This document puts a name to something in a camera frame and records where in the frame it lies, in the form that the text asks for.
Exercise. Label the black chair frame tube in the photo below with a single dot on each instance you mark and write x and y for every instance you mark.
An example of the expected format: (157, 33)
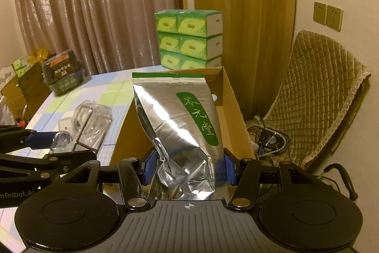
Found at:
(349, 179)

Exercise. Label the yellow plastic bag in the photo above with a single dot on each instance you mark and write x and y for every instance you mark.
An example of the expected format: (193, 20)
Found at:
(38, 55)

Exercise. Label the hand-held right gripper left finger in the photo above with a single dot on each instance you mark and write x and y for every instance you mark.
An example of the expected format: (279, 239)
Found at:
(149, 167)

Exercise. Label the tall open cardboard box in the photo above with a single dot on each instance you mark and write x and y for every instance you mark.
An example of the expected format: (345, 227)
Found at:
(34, 84)

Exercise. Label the silver green tea pouch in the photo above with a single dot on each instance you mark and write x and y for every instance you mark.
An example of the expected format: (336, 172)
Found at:
(177, 122)

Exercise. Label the beige wall socket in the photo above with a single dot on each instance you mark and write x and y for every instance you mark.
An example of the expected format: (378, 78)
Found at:
(319, 13)
(334, 18)

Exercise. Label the green tissue packs in box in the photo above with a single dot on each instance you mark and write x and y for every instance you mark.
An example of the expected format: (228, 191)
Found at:
(20, 66)

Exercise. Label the brown cardboard box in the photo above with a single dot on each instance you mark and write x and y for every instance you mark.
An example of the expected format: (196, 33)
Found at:
(130, 137)

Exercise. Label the yellow curtain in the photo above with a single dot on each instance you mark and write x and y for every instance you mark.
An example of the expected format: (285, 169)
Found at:
(242, 18)

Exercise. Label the white carved chair back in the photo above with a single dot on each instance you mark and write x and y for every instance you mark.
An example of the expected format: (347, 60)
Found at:
(5, 73)

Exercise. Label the brown shiny curtain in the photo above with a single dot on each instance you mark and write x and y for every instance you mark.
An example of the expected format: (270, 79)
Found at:
(88, 4)

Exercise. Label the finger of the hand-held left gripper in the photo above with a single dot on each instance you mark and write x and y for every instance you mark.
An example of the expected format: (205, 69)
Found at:
(44, 165)
(40, 140)

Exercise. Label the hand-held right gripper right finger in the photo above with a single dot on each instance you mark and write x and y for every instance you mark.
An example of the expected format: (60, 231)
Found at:
(230, 171)

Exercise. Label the clear plastic container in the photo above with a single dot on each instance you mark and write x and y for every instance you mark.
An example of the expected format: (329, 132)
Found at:
(94, 119)

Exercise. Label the checkered tablecloth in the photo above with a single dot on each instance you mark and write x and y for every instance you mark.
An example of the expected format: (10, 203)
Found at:
(112, 93)

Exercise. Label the low cardboard box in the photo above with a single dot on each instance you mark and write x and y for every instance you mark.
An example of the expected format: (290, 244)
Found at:
(13, 101)

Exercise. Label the chair with quilted cover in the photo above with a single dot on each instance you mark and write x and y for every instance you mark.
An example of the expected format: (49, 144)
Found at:
(314, 93)

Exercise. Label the black basket with label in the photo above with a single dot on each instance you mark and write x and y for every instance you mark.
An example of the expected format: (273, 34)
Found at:
(63, 75)

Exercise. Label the stack of green tissue packs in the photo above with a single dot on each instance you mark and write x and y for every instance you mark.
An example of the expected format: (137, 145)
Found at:
(189, 36)

